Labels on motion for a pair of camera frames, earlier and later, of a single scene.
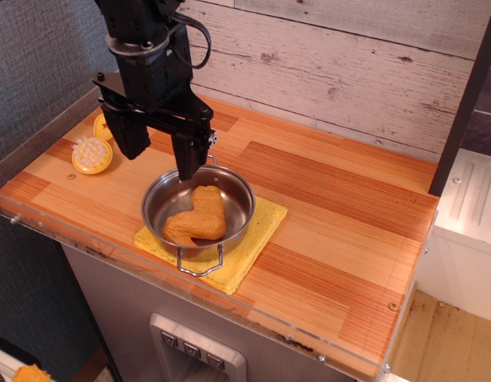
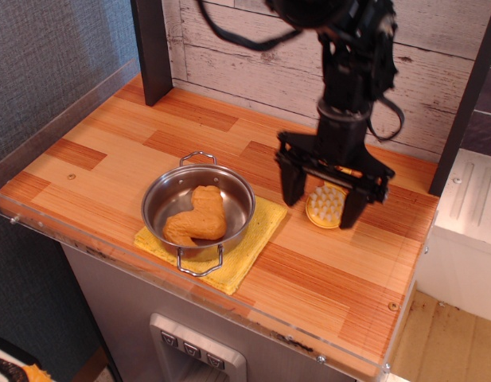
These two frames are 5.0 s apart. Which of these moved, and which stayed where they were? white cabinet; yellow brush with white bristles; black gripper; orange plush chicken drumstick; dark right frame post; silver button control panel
Moved: yellow brush with white bristles; black gripper
Stayed: dark right frame post; silver button control panel; white cabinet; orange plush chicken drumstick
